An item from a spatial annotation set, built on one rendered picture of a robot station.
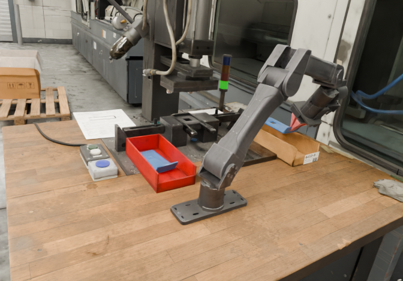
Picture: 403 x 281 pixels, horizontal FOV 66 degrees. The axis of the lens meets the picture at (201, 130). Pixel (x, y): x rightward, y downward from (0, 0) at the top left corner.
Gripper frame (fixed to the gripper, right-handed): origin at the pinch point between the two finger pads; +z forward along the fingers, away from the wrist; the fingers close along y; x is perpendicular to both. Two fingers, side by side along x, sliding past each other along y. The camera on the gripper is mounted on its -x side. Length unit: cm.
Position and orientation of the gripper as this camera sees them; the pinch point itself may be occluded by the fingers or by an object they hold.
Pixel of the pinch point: (292, 129)
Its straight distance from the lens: 115.7
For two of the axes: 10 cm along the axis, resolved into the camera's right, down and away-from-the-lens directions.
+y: -3.9, -7.9, 4.8
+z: -3.6, 6.1, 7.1
